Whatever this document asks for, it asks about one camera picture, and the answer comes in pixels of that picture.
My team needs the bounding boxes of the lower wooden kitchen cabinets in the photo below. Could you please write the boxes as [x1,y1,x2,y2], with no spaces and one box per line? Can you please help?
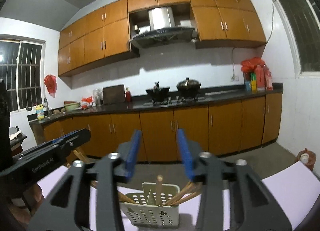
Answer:
[29,86,283,163]

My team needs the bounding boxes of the wooden kitchen cabinets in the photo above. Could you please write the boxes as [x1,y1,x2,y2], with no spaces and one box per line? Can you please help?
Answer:
[29,86,283,163]
[58,0,266,77]

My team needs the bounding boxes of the upper wooden kitchen cabinets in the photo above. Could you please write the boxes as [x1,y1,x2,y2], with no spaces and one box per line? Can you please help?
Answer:
[58,0,266,77]

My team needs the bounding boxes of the person's left hand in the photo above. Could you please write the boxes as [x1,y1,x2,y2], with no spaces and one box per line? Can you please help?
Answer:
[8,183,44,229]

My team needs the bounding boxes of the right leaning chopstick in holder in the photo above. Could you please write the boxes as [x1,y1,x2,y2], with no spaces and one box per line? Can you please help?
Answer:
[163,182,202,207]

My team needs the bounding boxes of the chopstick leaning left in holder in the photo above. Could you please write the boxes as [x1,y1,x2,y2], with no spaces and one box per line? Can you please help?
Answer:
[91,181,135,203]

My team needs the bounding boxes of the green bowl on counter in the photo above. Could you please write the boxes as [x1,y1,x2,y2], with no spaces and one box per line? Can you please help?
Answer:
[64,102,80,111]

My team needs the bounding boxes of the yellow detergent bottle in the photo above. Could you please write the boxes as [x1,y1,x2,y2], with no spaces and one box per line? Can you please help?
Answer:
[36,104,45,120]

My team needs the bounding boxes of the upright chopstick in holder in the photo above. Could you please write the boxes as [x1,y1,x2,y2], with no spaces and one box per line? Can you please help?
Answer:
[156,175,163,206]

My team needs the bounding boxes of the grey perforated utensil holder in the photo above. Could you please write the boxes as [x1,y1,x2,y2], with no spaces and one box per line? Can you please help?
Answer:
[120,182,180,229]

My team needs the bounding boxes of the dark cutting board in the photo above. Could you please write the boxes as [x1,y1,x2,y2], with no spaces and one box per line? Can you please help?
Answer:
[103,85,125,105]

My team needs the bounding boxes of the red sauce bottle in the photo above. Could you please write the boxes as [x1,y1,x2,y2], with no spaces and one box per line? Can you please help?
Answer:
[125,87,132,102]

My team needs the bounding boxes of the black wok with lid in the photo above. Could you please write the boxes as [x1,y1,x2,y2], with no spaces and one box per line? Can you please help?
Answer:
[176,78,201,99]

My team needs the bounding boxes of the black wok left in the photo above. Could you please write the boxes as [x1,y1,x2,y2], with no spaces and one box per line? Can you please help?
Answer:
[146,82,170,103]

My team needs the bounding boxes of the left window with bars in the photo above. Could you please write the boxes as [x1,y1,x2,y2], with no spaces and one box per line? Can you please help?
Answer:
[1,39,43,112]

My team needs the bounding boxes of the window with bars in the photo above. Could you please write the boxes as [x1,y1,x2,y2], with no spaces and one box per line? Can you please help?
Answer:
[275,0,319,76]
[1,39,43,112]

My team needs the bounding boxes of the red bag on counter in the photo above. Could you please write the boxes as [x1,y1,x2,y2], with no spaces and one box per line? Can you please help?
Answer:
[241,57,273,92]

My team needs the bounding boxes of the steel range hood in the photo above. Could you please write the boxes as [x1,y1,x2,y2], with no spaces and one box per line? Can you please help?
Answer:
[129,3,198,49]

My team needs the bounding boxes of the right window with bars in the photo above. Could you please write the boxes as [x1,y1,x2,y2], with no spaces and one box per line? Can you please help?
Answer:
[275,0,319,76]

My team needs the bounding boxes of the red plastic bag on wall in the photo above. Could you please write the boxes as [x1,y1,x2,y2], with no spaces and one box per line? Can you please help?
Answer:
[44,74,57,98]

